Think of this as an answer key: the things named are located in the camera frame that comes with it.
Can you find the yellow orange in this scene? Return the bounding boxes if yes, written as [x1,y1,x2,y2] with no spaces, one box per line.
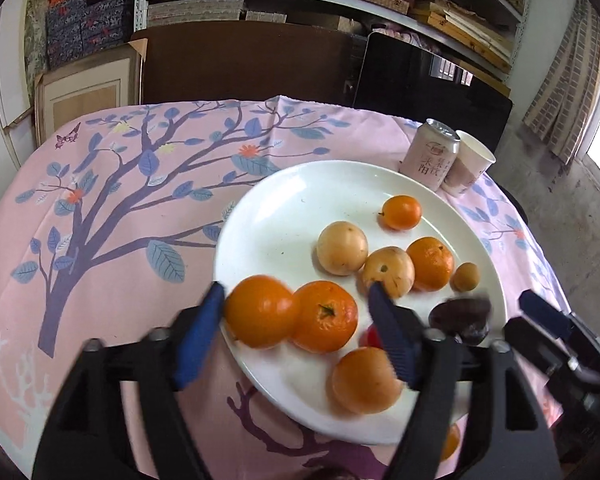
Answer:
[440,424,460,462]

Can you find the dark purple fruit back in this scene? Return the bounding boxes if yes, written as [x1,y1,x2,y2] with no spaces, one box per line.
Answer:
[428,296,492,334]

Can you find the small tan longan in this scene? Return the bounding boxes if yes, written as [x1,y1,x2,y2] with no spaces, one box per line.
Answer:
[450,262,480,292]

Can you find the large orange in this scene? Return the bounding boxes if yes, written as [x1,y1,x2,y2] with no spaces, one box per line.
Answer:
[406,236,454,292]

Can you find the tan passion fruit back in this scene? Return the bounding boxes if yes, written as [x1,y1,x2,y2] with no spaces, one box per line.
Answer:
[330,347,404,415]

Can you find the tan passion fruit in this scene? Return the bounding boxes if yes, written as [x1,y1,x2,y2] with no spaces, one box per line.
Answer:
[330,347,404,415]
[315,221,368,276]

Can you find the yellow passion fruit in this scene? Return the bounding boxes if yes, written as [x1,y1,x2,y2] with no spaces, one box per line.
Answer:
[361,246,415,299]

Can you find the small red fruit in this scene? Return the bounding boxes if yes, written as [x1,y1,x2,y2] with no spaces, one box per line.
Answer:
[358,324,384,350]

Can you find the small orange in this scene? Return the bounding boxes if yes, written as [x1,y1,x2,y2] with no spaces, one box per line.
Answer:
[223,274,300,349]
[379,195,422,231]

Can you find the orange tangerine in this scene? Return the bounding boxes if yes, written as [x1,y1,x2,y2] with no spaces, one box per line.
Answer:
[290,281,358,354]

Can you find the dark brown mangosteen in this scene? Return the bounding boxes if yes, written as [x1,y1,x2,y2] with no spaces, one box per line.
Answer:
[454,325,489,346]

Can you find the black round stool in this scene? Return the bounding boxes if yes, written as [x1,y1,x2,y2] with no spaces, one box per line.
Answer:
[495,183,529,226]

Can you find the white paper cup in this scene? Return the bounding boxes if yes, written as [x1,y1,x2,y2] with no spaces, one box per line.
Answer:
[441,130,496,197]

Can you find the pink drink can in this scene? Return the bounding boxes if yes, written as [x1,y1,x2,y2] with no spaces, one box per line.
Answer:
[399,118,460,192]

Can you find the pink deer print tablecloth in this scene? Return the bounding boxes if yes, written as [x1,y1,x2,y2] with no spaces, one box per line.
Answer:
[0,96,569,479]

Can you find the beige patterned curtain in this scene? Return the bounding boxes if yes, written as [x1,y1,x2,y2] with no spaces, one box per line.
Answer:
[522,0,600,166]

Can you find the white round plate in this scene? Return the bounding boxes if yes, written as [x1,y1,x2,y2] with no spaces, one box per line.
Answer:
[214,160,506,445]

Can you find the black screen panel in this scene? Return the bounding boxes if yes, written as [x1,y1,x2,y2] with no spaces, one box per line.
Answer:
[353,32,513,151]

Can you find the framed picture in cardboard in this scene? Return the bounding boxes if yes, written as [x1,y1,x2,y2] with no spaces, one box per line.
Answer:
[33,38,148,145]

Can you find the dark brown wooden board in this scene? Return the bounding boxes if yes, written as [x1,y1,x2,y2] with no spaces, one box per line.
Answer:
[132,21,366,106]

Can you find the stack of blue patterned boxes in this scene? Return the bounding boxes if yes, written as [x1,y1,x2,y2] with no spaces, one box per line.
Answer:
[46,0,133,68]

